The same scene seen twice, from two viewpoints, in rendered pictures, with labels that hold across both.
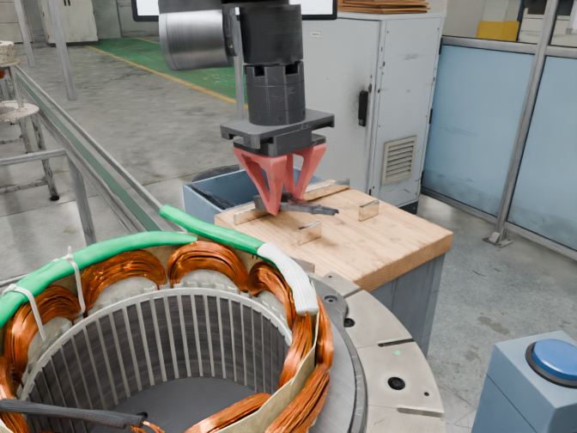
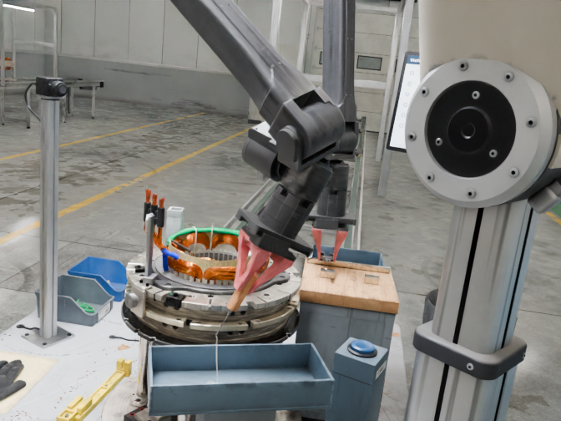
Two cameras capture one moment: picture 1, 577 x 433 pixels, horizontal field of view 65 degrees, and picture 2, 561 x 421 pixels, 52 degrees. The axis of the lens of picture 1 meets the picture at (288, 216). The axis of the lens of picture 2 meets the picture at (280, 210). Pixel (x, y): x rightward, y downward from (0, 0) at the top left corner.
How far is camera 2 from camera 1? 0.85 m
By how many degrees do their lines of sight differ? 41
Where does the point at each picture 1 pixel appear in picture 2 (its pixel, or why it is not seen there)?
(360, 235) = (351, 286)
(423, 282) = (376, 325)
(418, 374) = (275, 296)
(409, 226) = (383, 293)
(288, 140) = (323, 222)
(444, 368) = not seen: outside the picture
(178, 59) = not seen: hidden behind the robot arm
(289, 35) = (334, 178)
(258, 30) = not seen: hidden behind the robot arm
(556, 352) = (361, 342)
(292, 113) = (330, 211)
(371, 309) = (291, 286)
